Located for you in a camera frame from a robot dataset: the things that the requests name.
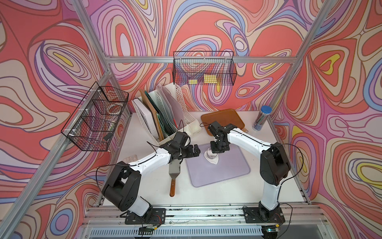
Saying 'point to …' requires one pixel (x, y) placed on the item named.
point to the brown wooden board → (155, 115)
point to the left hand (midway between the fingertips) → (196, 153)
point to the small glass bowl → (210, 153)
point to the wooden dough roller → (244, 130)
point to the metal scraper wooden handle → (174, 171)
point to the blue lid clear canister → (265, 111)
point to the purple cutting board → (202, 171)
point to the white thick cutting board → (147, 117)
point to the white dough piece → (209, 157)
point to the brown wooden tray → (225, 117)
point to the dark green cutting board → (168, 129)
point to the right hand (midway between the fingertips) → (217, 155)
